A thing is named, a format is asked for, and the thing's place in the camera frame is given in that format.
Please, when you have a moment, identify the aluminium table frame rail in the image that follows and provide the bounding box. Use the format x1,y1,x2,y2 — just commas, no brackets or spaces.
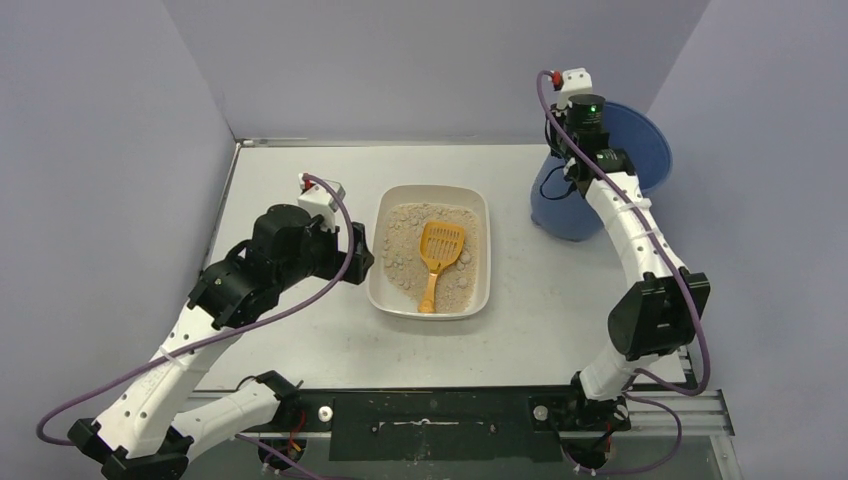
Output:
623,381,735,438

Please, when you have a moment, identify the white litter box tray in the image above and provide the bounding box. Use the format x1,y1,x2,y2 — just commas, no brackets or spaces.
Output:
368,185,491,320

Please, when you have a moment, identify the blue plastic bucket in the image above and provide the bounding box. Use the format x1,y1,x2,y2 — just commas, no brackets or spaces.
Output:
530,101,673,242

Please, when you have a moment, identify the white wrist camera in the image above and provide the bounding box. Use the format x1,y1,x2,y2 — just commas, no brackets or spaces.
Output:
551,67,593,110
297,173,339,232

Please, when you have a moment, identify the beige cat litter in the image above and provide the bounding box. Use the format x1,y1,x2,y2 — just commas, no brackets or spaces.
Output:
382,203,480,314

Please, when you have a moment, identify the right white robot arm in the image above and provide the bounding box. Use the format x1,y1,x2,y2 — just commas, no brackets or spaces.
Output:
552,93,711,473

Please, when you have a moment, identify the yellow litter scoop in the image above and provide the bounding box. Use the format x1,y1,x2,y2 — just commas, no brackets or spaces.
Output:
418,221,465,314

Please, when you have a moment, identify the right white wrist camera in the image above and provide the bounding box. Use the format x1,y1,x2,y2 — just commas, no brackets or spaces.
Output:
551,67,593,110

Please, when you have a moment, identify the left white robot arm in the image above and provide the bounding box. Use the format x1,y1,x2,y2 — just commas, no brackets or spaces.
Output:
68,204,374,479

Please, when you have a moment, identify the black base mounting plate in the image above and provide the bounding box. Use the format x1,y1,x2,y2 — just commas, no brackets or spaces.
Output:
254,385,631,462

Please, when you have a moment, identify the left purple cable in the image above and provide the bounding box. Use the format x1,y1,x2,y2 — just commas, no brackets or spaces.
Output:
36,173,356,447

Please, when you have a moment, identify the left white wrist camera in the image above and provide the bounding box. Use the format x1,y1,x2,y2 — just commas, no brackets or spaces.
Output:
297,173,339,232

